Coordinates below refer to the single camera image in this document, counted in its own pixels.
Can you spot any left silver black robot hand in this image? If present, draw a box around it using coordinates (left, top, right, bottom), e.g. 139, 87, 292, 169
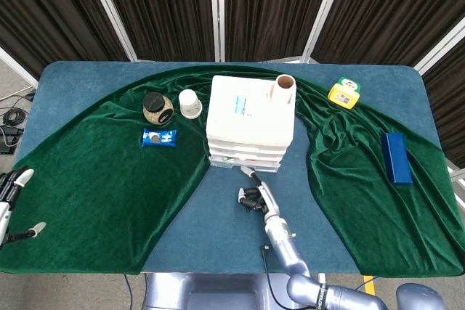
0, 166, 47, 248

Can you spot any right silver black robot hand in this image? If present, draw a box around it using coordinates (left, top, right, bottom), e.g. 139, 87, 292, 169
238, 166, 281, 223

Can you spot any white plastic drawer unit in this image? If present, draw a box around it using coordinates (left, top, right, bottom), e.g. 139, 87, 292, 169
205, 75, 296, 168

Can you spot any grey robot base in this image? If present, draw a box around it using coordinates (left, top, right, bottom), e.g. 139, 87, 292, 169
142, 272, 302, 310

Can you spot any blue felt table cover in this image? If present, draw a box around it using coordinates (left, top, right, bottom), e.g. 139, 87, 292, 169
14, 61, 446, 274

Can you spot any black power adapter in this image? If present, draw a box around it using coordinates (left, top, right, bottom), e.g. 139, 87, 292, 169
0, 124, 25, 155

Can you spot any green velvet cloth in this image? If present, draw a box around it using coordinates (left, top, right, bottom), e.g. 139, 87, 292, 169
0, 65, 465, 277

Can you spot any cardboard paper tube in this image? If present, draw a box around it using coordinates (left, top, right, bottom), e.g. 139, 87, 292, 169
267, 74, 298, 105

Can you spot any white paper cup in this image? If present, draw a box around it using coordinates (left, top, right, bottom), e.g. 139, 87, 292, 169
178, 89, 203, 120

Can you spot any blue cookie packet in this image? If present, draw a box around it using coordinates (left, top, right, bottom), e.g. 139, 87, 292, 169
140, 128, 178, 148

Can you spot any yellow box with green lid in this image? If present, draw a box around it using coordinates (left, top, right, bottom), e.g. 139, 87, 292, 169
327, 76, 363, 110

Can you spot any blue rectangular box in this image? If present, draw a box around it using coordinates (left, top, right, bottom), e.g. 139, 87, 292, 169
380, 132, 414, 186

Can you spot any glass jar with black lid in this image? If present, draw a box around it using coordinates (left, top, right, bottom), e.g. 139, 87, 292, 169
142, 91, 174, 125

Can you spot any dark curtain screen panel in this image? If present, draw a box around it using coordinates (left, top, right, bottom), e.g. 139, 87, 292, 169
217, 0, 344, 63
86, 0, 222, 62
0, 0, 137, 81
303, 0, 465, 71
413, 19, 465, 169

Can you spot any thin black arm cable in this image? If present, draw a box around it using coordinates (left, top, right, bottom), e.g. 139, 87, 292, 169
259, 244, 291, 310

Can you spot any coiled black cable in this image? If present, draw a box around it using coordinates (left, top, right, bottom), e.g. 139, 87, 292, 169
1, 106, 28, 126

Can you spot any blue floor cable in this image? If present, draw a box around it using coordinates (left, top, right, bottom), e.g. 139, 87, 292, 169
354, 276, 379, 293
123, 274, 134, 310

